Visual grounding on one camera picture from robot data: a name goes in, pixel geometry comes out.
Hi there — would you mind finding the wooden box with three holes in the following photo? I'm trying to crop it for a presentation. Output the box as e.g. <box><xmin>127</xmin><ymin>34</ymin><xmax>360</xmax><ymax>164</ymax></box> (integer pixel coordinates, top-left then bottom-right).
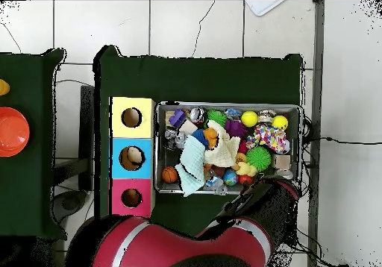
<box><xmin>108</xmin><ymin>96</ymin><xmax>157</xmax><ymax>219</ymax></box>

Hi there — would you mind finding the green spiky ball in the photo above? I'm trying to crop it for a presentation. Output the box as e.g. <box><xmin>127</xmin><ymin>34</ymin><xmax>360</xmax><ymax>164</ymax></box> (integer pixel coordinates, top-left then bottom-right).
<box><xmin>205</xmin><ymin>109</ymin><xmax>228</xmax><ymax>128</ymax></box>
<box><xmin>245</xmin><ymin>145</ymin><xmax>272</xmax><ymax>172</ymax></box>

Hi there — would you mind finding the purple rubber toy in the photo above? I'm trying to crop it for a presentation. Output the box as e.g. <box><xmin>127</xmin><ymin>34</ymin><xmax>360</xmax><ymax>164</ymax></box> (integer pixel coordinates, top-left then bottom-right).
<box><xmin>224</xmin><ymin>119</ymin><xmax>248</xmax><ymax>138</ymax></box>

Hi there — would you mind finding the grey metal rail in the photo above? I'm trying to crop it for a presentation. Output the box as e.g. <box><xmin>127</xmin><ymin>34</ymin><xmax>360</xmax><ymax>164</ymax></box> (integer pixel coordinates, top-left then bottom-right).
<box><xmin>307</xmin><ymin>0</ymin><xmax>325</xmax><ymax>267</ymax></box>

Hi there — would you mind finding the mint green cloth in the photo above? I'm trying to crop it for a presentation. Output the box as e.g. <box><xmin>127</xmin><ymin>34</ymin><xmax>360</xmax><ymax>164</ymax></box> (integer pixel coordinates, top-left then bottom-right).
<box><xmin>174</xmin><ymin>135</ymin><xmax>206</xmax><ymax>198</ymax></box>

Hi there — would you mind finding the yellow plush toy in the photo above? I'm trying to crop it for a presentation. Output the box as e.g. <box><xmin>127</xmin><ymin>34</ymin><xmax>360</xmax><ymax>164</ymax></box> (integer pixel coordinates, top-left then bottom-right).
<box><xmin>235</xmin><ymin>160</ymin><xmax>258</xmax><ymax>178</ymax></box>

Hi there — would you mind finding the white tray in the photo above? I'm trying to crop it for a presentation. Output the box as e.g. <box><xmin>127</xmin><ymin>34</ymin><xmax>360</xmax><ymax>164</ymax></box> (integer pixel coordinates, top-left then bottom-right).
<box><xmin>244</xmin><ymin>0</ymin><xmax>286</xmax><ymax>17</ymax></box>

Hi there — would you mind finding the cream knitted cloth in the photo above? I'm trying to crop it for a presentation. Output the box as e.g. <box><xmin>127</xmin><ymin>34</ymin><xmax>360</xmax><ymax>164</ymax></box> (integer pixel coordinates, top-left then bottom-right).
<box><xmin>203</xmin><ymin>119</ymin><xmax>241</xmax><ymax>168</ymax></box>

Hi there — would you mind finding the yellow ball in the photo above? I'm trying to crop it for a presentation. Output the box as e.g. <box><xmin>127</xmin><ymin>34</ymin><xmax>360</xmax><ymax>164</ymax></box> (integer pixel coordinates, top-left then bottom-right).
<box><xmin>240</xmin><ymin>110</ymin><xmax>259</xmax><ymax>128</ymax></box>
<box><xmin>272</xmin><ymin>114</ymin><xmax>289</xmax><ymax>131</ymax></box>

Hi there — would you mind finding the orange plastic cup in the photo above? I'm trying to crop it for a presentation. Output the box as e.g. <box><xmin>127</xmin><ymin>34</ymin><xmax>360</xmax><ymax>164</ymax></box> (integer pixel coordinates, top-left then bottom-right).
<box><xmin>0</xmin><ymin>106</ymin><xmax>31</xmax><ymax>157</ymax></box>

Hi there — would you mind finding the polka dot cloth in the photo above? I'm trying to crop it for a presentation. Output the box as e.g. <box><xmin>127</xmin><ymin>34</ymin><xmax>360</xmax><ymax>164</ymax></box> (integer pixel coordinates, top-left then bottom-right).
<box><xmin>245</xmin><ymin>124</ymin><xmax>291</xmax><ymax>155</ymax></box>

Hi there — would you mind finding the silver mesh bin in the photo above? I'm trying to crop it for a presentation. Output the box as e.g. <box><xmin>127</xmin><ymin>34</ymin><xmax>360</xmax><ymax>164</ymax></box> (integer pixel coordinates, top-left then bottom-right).
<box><xmin>154</xmin><ymin>101</ymin><xmax>304</xmax><ymax>195</ymax></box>

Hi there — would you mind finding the green covered side table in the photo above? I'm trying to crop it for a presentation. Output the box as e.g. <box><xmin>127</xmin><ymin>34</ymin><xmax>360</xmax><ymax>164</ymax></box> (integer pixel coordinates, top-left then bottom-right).
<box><xmin>0</xmin><ymin>48</ymin><xmax>68</xmax><ymax>241</ymax></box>

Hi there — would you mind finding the orange basketball toy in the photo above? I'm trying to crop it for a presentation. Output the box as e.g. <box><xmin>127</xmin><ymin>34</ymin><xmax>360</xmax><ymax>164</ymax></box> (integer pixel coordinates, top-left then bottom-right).
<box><xmin>161</xmin><ymin>166</ymin><xmax>179</xmax><ymax>183</ymax></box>

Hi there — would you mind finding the black cable with connector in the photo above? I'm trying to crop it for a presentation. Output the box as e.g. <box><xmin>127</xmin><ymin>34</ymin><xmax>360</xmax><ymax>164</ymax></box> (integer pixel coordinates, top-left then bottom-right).
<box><xmin>304</xmin><ymin>136</ymin><xmax>382</xmax><ymax>145</ymax></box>

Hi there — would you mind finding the dark green table cloth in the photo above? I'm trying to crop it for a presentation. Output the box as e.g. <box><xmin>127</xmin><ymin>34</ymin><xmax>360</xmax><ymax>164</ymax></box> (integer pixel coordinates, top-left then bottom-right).
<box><xmin>93</xmin><ymin>44</ymin><xmax>304</xmax><ymax>244</ymax></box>

